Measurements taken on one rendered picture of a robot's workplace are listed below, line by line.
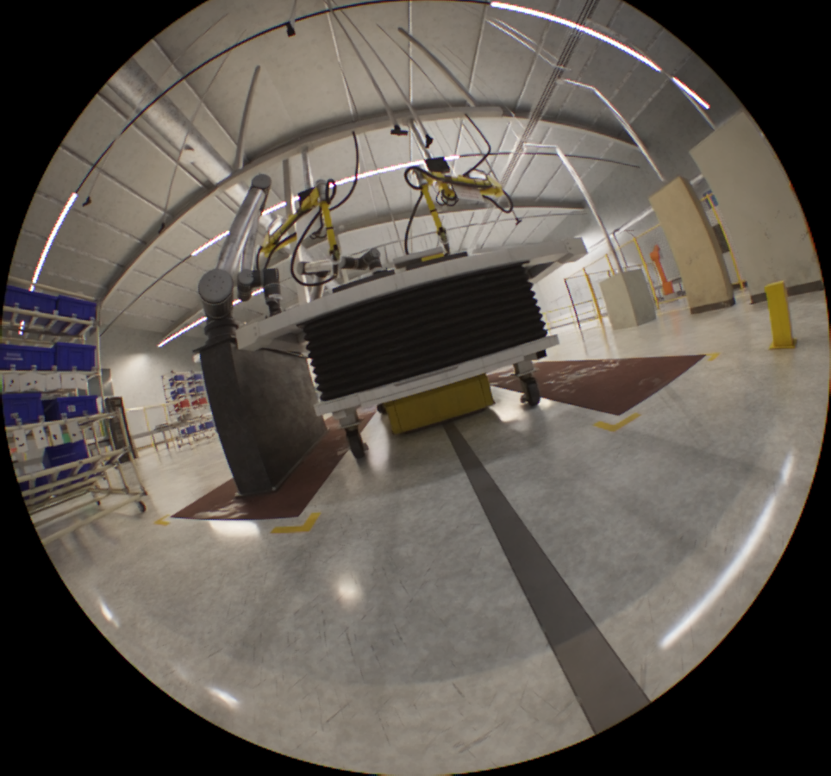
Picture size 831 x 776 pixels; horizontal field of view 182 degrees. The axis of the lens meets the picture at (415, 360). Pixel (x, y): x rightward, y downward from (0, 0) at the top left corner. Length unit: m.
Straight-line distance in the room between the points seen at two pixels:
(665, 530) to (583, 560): 0.19
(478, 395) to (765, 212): 4.13
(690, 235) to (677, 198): 0.57
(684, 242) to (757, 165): 1.83
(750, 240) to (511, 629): 4.26
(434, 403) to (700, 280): 4.21
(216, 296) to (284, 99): 10.08
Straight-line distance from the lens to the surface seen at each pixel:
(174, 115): 8.63
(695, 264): 4.70
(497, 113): 4.01
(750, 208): 4.28
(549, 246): 1.29
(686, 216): 4.70
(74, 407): 2.21
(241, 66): 10.53
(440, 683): 0.51
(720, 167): 4.43
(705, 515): 0.71
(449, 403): 1.84
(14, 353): 2.35
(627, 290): 5.34
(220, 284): 1.49
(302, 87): 10.89
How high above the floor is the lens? 0.47
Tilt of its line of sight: 1 degrees up
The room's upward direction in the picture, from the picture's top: 16 degrees counter-clockwise
